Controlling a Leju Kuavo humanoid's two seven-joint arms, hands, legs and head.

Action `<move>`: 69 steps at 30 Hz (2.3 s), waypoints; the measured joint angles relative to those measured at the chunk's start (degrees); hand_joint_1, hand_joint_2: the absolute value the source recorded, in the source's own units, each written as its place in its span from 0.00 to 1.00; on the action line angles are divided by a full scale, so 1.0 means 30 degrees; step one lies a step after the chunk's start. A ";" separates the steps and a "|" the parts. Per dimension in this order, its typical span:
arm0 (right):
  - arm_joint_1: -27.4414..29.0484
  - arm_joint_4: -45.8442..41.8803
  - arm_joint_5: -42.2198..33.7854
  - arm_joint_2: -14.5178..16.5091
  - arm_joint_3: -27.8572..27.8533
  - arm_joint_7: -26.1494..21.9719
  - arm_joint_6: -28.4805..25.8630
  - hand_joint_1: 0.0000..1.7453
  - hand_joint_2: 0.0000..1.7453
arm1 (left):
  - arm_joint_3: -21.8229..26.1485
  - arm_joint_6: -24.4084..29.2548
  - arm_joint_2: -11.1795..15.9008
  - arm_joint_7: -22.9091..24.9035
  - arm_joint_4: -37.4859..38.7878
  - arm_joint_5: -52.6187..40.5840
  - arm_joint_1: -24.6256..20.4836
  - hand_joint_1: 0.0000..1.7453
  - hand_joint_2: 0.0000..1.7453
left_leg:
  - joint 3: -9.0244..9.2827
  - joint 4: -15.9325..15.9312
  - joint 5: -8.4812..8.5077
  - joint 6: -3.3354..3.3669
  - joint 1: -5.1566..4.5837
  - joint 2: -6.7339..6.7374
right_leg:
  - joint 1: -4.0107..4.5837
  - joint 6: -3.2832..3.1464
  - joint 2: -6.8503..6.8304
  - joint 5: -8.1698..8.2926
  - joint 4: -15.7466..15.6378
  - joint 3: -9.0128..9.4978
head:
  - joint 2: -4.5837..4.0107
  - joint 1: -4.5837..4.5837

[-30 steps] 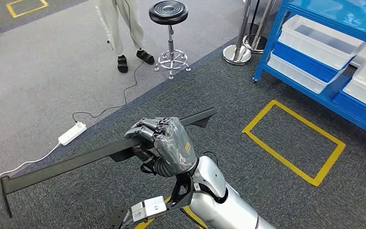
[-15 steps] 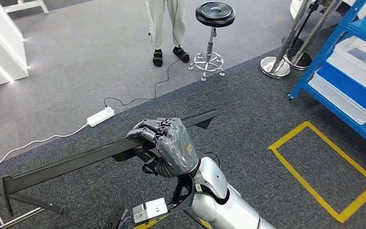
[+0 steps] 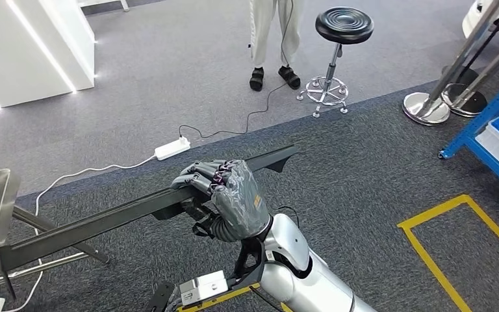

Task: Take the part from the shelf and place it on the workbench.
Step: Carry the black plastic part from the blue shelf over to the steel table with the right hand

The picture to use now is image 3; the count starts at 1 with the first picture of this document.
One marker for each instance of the black robot bracket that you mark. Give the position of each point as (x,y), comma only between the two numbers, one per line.
(159,299)

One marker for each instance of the white power strip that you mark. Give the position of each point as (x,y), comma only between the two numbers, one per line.
(172,148)

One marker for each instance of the person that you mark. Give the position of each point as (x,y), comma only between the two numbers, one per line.
(262,34)

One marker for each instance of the white lit cabinet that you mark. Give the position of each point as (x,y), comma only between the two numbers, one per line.
(38,51)

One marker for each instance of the black camera bracket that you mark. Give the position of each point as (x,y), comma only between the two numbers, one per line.
(254,267)

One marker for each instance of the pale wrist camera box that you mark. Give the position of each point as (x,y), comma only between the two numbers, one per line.
(202,288)

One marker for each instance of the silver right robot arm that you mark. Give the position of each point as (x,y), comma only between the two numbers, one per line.
(314,288)

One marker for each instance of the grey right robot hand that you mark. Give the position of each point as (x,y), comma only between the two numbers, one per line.
(243,198)

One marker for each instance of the black round stool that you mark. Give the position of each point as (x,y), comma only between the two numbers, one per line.
(344,23)

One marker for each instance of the blue metal shelf rack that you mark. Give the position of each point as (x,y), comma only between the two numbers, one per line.
(490,168)

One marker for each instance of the black stanchion post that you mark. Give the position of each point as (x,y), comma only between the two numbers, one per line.
(469,75)

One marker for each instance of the chrome stanchion post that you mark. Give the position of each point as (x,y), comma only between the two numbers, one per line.
(469,105)
(426,110)

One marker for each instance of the black plastic plate frame part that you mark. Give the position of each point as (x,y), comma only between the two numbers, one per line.
(81,231)

